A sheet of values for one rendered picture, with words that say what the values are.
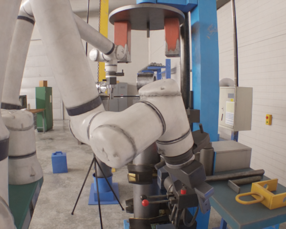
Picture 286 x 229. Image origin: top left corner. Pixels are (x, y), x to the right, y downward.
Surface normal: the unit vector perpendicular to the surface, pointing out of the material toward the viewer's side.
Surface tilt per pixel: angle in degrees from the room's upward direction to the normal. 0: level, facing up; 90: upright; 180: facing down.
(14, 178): 77
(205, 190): 25
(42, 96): 90
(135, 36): 90
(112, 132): 45
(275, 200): 90
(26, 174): 71
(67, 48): 94
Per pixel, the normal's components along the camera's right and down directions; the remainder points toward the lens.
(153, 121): 0.54, -0.18
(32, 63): 0.15, 0.11
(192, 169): -0.32, -0.88
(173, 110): 0.63, 0.04
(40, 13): -0.32, 0.42
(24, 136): 0.81, 0.06
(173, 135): 0.08, 0.40
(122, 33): -0.23, 0.11
